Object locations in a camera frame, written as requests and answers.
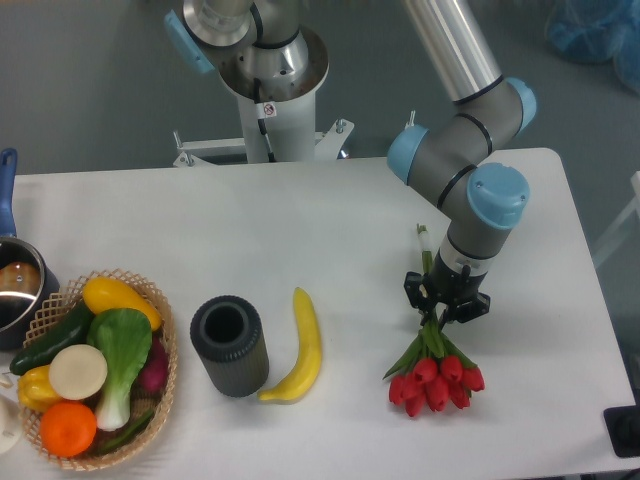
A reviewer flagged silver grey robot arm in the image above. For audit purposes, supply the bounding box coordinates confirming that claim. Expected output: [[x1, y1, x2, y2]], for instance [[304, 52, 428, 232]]
[[164, 1, 537, 323]]

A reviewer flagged woven wicker basket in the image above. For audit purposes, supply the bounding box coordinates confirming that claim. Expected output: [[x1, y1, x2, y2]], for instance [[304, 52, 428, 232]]
[[19, 269, 178, 472]]

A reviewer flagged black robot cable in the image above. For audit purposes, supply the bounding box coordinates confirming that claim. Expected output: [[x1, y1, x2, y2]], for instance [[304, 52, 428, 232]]
[[252, 77, 277, 164]]

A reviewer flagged red tulip bouquet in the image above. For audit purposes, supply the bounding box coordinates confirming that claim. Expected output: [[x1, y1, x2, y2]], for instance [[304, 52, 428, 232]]
[[382, 223, 486, 419]]

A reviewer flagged blue plastic bag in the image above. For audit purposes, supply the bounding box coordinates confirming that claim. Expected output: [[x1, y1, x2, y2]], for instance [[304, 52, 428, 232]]
[[545, 1, 639, 93]]

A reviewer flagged yellow banana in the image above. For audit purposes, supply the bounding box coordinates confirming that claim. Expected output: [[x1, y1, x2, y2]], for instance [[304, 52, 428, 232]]
[[257, 287, 323, 403]]

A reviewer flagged white round radish slice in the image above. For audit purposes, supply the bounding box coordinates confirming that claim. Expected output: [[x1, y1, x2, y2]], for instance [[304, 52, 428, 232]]
[[49, 344, 108, 400]]

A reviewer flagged small garlic clove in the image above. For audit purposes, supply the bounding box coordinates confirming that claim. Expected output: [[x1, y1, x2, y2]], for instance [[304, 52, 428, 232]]
[[0, 373, 13, 389]]

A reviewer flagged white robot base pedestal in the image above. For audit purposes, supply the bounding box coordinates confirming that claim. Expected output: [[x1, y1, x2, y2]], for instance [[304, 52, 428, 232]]
[[173, 87, 356, 167]]

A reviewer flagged dark grey ribbed vase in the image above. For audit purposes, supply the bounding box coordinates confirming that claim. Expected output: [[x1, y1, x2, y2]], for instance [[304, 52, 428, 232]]
[[190, 295, 270, 398]]

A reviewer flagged green bok choy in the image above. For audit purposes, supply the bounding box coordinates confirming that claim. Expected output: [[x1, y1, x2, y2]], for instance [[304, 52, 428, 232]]
[[87, 308, 152, 432]]

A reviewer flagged purple red onion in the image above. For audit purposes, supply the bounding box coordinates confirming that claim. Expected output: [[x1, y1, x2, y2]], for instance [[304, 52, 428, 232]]
[[137, 336, 169, 394]]

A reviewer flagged yellow bell pepper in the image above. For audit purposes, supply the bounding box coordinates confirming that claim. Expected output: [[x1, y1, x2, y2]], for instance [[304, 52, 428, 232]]
[[18, 365, 63, 413]]

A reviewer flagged black device at edge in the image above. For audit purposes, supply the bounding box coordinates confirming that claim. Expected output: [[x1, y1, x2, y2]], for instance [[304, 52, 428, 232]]
[[603, 405, 639, 458]]

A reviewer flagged orange fruit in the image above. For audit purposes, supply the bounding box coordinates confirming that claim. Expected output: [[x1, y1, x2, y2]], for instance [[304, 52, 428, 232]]
[[39, 402, 97, 457]]

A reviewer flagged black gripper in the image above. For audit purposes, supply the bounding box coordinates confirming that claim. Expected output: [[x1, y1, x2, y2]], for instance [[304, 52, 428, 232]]
[[403, 253, 491, 325]]

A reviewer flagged blue saucepan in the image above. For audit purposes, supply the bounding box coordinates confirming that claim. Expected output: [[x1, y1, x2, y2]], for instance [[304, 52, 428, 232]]
[[1, 148, 59, 351]]

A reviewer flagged yellow squash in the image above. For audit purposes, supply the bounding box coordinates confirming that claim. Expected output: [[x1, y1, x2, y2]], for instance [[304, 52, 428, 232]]
[[82, 276, 162, 331]]

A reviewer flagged green chili pepper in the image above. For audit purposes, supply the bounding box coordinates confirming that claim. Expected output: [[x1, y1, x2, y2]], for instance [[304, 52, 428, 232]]
[[94, 409, 155, 456]]

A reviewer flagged dark green cucumber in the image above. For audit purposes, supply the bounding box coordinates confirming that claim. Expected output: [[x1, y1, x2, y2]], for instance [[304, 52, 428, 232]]
[[9, 300, 94, 376]]

